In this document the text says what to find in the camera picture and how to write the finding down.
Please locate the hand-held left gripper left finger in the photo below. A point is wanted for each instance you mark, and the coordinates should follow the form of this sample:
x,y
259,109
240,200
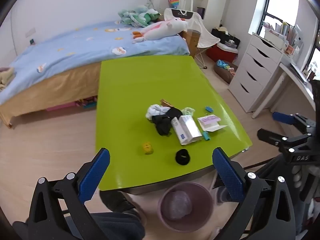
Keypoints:
x,y
96,172

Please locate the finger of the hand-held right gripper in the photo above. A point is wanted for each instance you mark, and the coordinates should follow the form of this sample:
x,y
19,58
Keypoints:
x,y
271,135
282,117

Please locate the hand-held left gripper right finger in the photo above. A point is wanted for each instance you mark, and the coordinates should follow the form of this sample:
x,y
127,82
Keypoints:
x,y
228,177

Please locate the teal plastic clip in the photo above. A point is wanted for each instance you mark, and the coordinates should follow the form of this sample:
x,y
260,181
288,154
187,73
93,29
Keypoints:
x,y
206,136

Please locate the yellow scrunchie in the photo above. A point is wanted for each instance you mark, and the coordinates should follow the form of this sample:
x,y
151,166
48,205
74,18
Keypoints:
x,y
147,148

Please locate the pink and white paper box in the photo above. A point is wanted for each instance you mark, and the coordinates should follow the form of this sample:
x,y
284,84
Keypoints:
x,y
208,121

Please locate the white cardboard box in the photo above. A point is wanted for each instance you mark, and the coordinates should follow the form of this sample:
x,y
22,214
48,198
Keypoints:
x,y
187,130

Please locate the blue binder clip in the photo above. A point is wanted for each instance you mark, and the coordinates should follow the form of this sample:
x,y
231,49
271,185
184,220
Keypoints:
x,y
209,109

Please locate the pink trash bin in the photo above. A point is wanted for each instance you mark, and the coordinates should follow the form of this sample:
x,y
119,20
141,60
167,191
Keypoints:
x,y
165,220

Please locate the black sock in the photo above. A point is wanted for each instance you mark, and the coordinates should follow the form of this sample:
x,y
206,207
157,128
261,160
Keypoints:
x,y
162,126

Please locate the person's right hand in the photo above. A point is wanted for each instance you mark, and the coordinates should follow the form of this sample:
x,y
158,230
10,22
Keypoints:
x,y
297,177

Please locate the white desk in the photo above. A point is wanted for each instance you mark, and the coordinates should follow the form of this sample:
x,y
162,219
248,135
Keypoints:
x,y
292,80

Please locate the white drawer chest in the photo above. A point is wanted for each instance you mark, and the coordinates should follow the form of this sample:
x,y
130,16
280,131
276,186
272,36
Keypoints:
x,y
252,80

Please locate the person's dark pants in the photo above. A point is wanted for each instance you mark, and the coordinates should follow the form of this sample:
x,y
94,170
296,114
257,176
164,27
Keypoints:
x,y
117,220

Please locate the clear plastic bin bag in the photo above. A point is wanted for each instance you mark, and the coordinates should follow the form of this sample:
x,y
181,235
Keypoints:
x,y
178,205

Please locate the brown pet bed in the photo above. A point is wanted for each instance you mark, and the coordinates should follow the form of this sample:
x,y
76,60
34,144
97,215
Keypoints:
x,y
225,75

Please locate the green and white scrunchie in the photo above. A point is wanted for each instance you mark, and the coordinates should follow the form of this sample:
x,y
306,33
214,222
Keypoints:
x,y
188,111

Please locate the blue braided toy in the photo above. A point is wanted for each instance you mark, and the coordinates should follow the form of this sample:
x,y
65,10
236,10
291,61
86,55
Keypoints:
x,y
222,64

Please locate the row of books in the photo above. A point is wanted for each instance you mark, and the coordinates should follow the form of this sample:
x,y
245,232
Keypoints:
x,y
282,33

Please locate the white sock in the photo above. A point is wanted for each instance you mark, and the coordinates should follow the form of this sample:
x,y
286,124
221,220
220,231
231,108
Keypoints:
x,y
155,110

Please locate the red storage box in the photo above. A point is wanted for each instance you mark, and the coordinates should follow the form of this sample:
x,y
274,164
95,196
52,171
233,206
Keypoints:
x,y
221,52

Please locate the wooden clothespin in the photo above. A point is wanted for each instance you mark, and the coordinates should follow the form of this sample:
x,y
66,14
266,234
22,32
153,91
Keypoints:
x,y
165,103

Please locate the black bag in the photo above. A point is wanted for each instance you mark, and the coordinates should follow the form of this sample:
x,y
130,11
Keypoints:
x,y
225,36

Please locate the white folding chair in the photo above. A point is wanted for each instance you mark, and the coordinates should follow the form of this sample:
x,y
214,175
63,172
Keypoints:
x,y
207,38

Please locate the wooden nightstand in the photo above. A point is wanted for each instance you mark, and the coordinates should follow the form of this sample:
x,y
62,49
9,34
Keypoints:
x,y
193,41

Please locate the beige blanket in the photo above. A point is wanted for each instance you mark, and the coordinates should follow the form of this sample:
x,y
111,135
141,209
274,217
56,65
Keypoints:
x,y
5,76

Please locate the white and pink plush toy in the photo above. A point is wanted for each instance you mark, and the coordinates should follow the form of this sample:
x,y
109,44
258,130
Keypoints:
x,y
160,31

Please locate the rainbow bag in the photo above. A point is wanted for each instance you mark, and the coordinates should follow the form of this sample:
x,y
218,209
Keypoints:
x,y
174,2

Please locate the pale green plush toy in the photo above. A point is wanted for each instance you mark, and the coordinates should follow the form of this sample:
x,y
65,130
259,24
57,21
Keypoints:
x,y
126,15

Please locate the wooden bed frame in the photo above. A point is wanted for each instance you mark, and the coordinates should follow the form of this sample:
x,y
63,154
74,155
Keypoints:
x,y
50,90

